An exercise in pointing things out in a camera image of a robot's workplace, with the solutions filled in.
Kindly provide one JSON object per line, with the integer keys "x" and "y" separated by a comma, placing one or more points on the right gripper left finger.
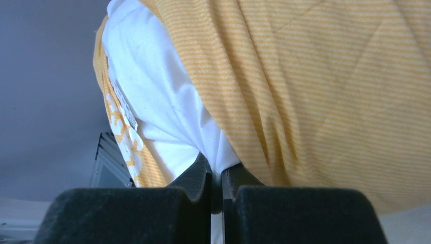
{"x": 177, "y": 213}

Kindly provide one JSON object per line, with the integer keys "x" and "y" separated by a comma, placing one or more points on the aluminium frame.
{"x": 110, "y": 169}

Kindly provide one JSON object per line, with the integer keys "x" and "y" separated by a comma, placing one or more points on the white pillow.
{"x": 157, "y": 112}

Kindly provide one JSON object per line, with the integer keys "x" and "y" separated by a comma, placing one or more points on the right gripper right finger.
{"x": 255, "y": 213}

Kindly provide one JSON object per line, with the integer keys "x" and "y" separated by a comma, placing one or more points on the orange Mickey Mouse pillowcase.
{"x": 311, "y": 93}

